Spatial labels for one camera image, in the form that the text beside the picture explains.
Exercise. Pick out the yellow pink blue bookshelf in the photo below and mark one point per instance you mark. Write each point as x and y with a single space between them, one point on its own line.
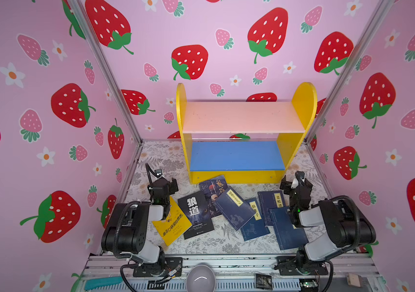
243 161

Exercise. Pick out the dark portrait cover book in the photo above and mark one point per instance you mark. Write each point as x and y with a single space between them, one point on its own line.
212 189

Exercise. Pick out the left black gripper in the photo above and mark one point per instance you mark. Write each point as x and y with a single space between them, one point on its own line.
160 186

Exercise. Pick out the navy book yellow label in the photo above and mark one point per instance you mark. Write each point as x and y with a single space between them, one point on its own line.
234 208

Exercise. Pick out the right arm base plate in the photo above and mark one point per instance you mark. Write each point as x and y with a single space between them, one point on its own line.
299 266

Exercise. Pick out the green circuit board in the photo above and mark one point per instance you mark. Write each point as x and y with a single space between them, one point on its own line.
308 285

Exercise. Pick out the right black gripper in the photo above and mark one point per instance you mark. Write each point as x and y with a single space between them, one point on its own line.
297 188

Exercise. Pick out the small beige box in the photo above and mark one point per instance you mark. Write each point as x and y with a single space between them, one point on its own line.
354 280

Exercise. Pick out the teal handled tool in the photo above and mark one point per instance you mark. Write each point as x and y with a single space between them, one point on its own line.
102 282

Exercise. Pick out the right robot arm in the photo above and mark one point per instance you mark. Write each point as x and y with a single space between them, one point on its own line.
319 232

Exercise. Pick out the blue book right yellow label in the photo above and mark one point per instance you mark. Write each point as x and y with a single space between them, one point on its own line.
287 235

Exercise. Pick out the yellow cartoon cover book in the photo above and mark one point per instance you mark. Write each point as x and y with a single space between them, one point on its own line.
174 226

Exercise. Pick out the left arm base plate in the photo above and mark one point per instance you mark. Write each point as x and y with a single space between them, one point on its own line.
161 268

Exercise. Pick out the black wolf cover book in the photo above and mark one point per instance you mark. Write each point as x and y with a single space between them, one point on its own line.
195 207

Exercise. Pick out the grey round bowl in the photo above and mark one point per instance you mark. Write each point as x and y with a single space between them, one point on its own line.
201 279

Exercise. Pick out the small black circuit board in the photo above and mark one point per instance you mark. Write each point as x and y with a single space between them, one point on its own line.
263 282

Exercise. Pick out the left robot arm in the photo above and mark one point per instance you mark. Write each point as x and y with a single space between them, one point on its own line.
125 235

